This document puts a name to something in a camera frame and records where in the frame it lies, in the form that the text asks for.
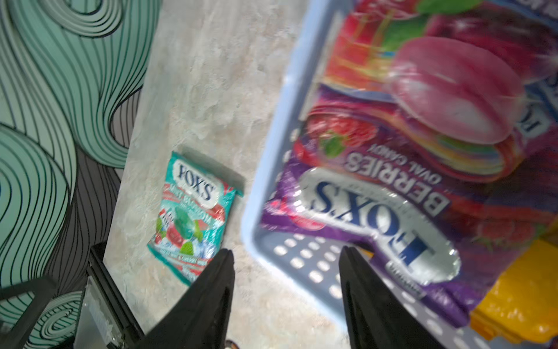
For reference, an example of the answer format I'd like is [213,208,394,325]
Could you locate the purple Fox's berries bag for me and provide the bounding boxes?
[260,0,558,329]

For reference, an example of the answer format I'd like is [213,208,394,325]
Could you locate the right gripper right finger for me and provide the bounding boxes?
[339,247,443,349]

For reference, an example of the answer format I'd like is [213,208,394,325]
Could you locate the light blue plastic basket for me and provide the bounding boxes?
[240,0,558,349]

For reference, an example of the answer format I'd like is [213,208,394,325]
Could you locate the green Fox's candy bag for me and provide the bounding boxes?
[147,152,243,286]

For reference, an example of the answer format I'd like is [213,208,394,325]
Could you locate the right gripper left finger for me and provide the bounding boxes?
[134,249,235,349]

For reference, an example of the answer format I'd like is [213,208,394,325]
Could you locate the yellow candy bag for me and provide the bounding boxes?
[470,240,557,344]

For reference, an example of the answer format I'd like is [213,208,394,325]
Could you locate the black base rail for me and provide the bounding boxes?
[0,241,145,349]

